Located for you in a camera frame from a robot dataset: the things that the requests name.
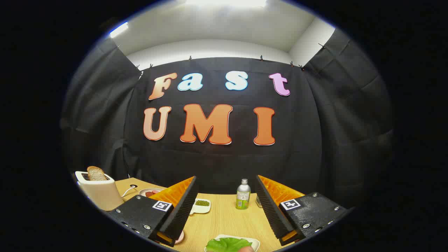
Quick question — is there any silver bottle with green label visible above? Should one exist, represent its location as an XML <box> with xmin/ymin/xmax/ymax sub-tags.
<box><xmin>236</xmin><ymin>178</ymin><xmax>251</xmax><ymax>210</ymax></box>

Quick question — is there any white toaster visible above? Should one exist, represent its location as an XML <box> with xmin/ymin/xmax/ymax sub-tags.
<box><xmin>75</xmin><ymin>171</ymin><xmax>125</xmax><ymax>211</ymax></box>

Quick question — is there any grey round plate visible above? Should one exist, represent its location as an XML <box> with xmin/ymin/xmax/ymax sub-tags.
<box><xmin>139</xmin><ymin>188</ymin><xmax>165</xmax><ymax>198</ymax></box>

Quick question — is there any green lettuce leaf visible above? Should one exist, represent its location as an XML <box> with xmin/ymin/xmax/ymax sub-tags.
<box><xmin>206</xmin><ymin>238</ymin><xmax>253</xmax><ymax>252</ymax></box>

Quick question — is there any brown toasted bread slice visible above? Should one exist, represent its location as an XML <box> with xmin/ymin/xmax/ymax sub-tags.
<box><xmin>87</xmin><ymin>166</ymin><xmax>108</xmax><ymax>181</ymax></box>

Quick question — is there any white square plate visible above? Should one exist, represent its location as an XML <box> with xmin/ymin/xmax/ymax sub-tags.
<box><xmin>204</xmin><ymin>234</ymin><xmax>260</xmax><ymax>252</ymax></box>

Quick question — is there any black backdrop cloth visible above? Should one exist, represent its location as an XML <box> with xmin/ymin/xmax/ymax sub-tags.
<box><xmin>59</xmin><ymin>28</ymin><xmax>394</xmax><ymax>210</ymax></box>

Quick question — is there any white divided dish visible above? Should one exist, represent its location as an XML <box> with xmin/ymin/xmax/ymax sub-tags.
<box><xmin>189</xmin><ymin>198</ymin><xmax>211</xmax><ymax>215</ymax></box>

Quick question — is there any ceiling light strip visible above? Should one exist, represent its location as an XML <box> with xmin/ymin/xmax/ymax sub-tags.
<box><xmin>185</xmin><ymin>0</ymin><xmax>267</xmax><ymax>8</ymax></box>

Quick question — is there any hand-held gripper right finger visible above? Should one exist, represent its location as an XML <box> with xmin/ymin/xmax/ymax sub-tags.
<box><xmin>255</xmin><ymin>175</ymin><xmax>351</xmax><ymax>246</ymax></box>

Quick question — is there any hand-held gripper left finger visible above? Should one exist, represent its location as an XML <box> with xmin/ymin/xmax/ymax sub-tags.
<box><xmin>107</xmin><ymin>176</ymin><xmax>198</xmax><ymax>247</ymax></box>

